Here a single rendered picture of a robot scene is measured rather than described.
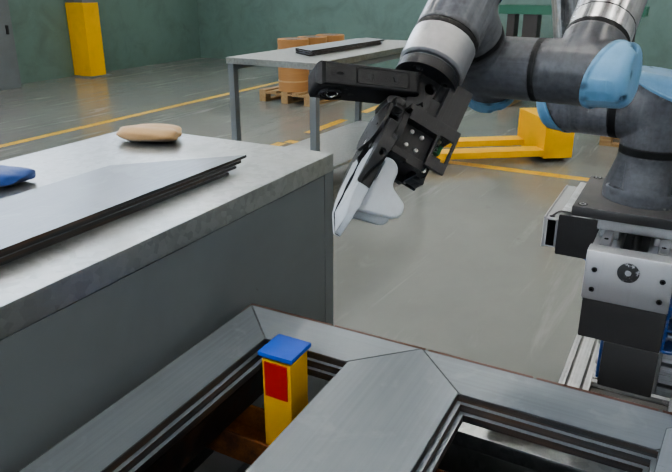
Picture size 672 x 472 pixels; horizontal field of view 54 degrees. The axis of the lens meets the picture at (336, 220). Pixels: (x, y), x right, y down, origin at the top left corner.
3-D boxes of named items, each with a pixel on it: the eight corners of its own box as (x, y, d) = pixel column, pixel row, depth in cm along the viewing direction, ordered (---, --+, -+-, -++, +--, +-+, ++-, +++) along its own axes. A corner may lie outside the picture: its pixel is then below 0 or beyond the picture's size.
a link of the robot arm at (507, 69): (535, 124, 82) (518, 66, 73) (454, 114, 88) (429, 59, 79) (555, 75, 84) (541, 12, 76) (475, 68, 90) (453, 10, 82)
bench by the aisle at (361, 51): (317, 211, 429) (315, 57, 395) (233, 194, 462) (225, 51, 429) (426, 153, 574) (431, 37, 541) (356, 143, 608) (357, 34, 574)
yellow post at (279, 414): (293, 471, 104) (290, 367, 97) (266, 461, 106) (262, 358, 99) (308, 452, 108) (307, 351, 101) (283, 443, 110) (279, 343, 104)
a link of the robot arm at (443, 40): (430, 9, 69) (399, 43, 77) (414, 42, 67) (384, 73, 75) (488, 47, 70) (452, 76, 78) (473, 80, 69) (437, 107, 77)
